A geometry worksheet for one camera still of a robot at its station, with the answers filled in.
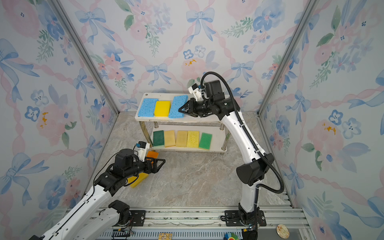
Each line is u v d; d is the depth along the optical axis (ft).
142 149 2.23
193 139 3.12
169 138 3.11
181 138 3.12
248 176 1.80
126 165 1.93
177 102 2.35
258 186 1.75
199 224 2.41
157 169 2.23
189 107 2.09
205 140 3.12
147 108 2.40
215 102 1.83
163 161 2.39
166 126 3.70
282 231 2.32
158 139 3.12
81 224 1.48
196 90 2.17
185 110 2.25
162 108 2.35
